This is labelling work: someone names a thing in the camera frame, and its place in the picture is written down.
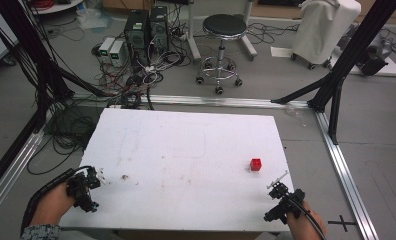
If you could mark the black computer tower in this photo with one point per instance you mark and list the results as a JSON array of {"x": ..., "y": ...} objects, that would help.
[
  {"x": 136, "y": 31},
  {"x": 159, "y": 28}
]

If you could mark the black round stool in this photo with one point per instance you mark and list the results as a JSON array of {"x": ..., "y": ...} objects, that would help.
[{"x": 223, "y": 28}]

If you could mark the white covered cart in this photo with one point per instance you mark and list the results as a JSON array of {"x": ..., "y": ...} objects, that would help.
[{"x": 322, "y": 28}]

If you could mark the white power supply unit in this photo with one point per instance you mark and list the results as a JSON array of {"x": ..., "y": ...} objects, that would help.
[
  {"x": 117, "y": 53},
  {"x": 106, "y": 47}
]

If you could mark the white round table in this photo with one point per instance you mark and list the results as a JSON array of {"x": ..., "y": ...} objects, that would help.
[{"x": 54, "y": 5}]

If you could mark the white table leg stand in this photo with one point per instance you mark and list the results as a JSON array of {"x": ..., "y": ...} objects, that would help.
[
  {"x": 192, "y": 33},
  {"x": 249, "y": 36}
]

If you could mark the person's left hand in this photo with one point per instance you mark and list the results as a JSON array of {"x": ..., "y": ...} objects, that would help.
[{"x": 51, "y": 208}]

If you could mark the red cube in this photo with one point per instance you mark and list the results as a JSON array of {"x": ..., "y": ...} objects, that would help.
[{"x": 255, "y": 164}]

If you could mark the grey machine on board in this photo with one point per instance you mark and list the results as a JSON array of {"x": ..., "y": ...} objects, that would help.
[{"x": 374, "y": 55}]

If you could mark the person's right hand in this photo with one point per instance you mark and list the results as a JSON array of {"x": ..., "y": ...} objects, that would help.
[{"x": 305, "y": 224}]

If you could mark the black frame post with braces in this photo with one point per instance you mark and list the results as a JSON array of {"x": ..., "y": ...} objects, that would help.
[{"x": 346, "y": 63}]

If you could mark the aluminium floor rail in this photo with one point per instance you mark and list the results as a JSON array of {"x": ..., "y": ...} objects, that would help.
[
  {"x": 346, "y": 180},
  {"x": 9, "y": 166},
  {"x": 219, "y": 101}
]

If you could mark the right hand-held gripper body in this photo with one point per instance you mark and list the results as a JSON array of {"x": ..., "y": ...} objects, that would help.
[{"x": 289, "y": 202}]

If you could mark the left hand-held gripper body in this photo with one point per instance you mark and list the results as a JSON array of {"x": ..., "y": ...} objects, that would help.
[{"x": 76, "y": 188}]

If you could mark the white paper sheet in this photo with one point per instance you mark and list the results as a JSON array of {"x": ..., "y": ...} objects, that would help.
[{"x": 281, "y": 52}]

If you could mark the clear plastic bag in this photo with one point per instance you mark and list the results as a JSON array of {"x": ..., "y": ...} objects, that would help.
[{"x": 92, "y": 18}]

